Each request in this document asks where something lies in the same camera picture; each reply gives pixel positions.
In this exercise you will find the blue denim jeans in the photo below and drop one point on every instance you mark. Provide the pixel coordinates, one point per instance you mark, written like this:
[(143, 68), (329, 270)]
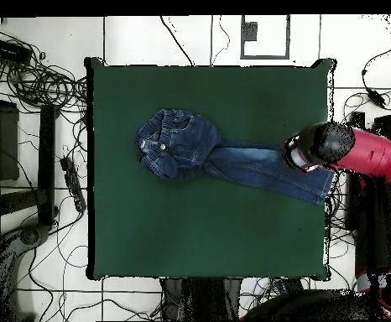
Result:
[(188, 147)]

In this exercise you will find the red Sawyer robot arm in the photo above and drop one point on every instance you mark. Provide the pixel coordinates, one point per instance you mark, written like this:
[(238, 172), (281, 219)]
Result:
[(373, 154)]

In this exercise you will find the black power adapter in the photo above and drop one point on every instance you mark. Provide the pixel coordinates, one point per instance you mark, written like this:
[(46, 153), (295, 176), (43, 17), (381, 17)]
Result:
[(376, 98)]

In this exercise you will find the black power strip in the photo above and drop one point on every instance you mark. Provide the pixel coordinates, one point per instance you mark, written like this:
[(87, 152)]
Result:
[(292, 284), (73, 184)]

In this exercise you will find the dark green table cloth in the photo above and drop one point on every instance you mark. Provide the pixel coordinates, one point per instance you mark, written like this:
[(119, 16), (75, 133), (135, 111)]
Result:
[(199, 234)]

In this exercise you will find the black stand frame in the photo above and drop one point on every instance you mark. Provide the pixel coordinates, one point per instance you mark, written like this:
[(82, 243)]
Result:
[(358, 119), (46, 161)]

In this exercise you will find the grey square frame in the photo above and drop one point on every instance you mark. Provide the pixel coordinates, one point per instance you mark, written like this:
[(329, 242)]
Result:
[(265, 56)]

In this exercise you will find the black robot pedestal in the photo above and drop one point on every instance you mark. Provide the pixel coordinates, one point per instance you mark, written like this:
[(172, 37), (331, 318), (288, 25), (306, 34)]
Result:
[(202, 298)]

